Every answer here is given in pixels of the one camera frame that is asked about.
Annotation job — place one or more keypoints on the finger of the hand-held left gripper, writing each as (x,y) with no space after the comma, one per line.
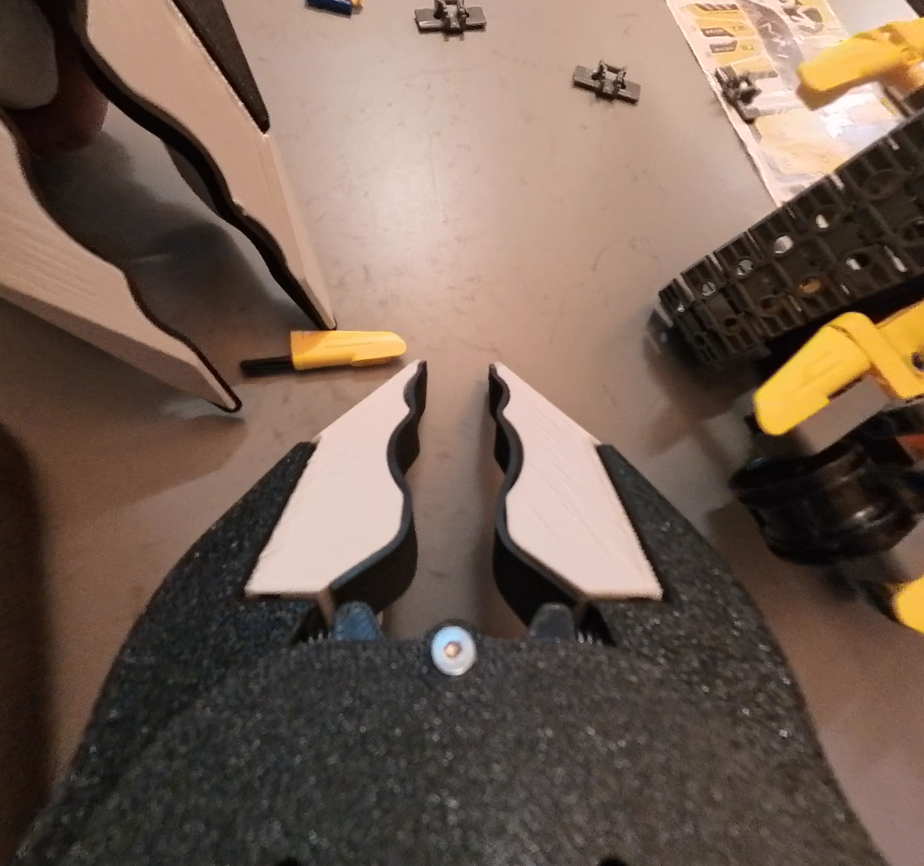
(188,86)
(58,281)

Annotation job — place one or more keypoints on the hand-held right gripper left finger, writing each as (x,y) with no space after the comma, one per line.
(332,519)

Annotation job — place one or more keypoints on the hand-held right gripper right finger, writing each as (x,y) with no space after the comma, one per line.
(577,519)

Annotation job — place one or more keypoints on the yellow plastic toy piece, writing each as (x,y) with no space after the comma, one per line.
(346,348)

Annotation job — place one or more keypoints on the black toy track link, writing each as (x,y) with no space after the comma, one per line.
(743,90)
(608,80)
(449,14)

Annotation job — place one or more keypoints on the yellow black tracked toy vehicle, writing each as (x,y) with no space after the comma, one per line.
(816,259)

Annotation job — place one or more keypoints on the instruction booklet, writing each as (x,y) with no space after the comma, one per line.
(765,50)

